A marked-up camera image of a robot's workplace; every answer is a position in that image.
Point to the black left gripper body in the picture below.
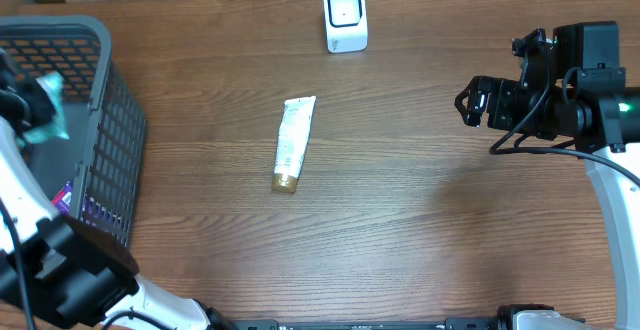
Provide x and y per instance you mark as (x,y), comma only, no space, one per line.
(13,104)

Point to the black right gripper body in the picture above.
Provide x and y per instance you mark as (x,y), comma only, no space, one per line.
(506,103)

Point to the teal wet wipes pack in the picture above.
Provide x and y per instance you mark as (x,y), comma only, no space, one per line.
(44,95)

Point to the purple pad package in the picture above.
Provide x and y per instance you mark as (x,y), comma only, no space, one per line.
(62,200)

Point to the white tube with gold cap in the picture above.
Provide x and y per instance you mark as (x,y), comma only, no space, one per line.
(293,137)

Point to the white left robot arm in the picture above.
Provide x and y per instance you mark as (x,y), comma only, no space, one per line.
(57,268)

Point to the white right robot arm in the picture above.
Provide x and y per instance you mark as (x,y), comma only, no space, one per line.
(572,99)

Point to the white barcode scanner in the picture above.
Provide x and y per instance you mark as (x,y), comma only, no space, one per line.
(346,25)

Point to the grey plastic shopping basket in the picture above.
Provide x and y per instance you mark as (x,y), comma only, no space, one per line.
(101,158)

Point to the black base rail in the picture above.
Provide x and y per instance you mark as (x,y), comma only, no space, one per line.
(507,317)

